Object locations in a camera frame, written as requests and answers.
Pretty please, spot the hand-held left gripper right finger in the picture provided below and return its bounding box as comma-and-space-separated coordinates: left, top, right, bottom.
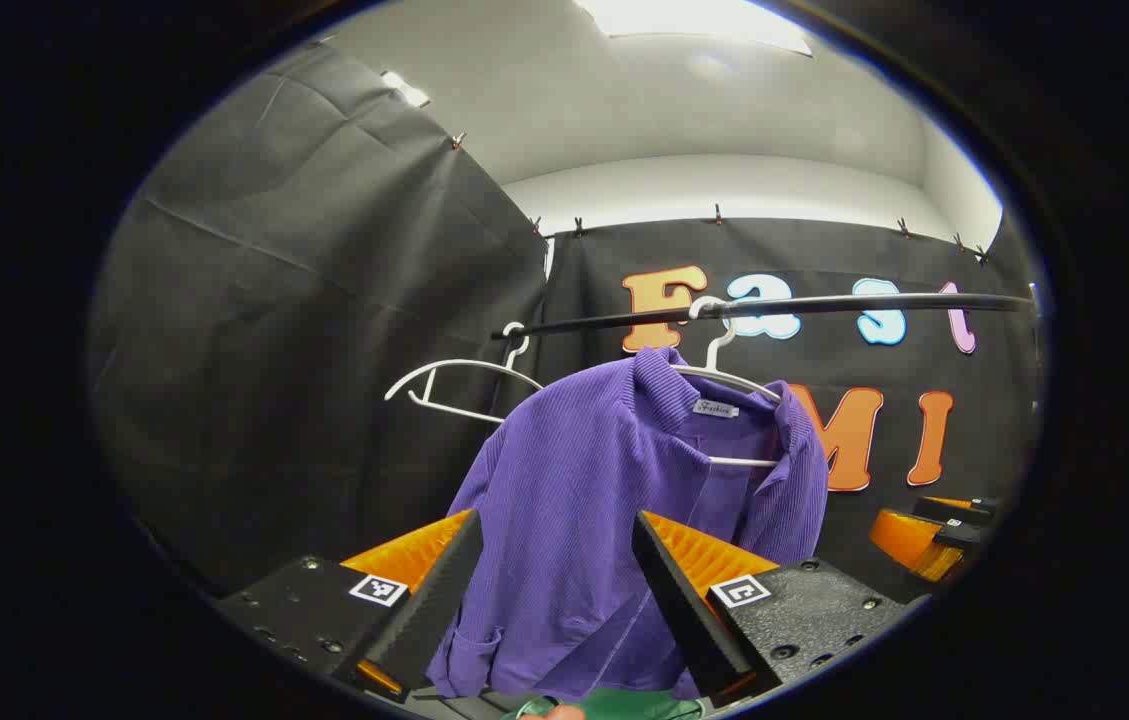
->
630, 510, 913, 709

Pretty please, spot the green laundry hamper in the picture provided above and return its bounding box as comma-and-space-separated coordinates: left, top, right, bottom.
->
514, 686, 710, 720

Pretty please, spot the large ceiling light panel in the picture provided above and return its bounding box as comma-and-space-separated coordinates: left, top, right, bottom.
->
574, 0, 813, 57

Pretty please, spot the white clothes hanger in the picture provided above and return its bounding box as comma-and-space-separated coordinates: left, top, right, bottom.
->
669, 296, 787, 469
384, 322, 547, 425

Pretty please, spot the plain black side cloth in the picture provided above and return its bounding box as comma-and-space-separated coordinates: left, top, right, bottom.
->
89, 40, 550, 596

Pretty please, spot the purple ribbed shirt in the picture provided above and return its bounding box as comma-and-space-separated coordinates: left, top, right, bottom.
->
424, 346, 831, 703

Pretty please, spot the small ceiling light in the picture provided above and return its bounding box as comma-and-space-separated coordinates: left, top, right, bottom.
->
381, 69, 432, 109

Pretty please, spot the black clothes rail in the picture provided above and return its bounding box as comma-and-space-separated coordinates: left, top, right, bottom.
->
492, 292, 1039, 341

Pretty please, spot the black backdrop cloth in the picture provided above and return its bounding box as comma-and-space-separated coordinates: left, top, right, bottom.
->
484, 215, 1043, 601

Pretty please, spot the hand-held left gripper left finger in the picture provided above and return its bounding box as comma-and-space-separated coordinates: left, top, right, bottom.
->
214, 508, 485, 701

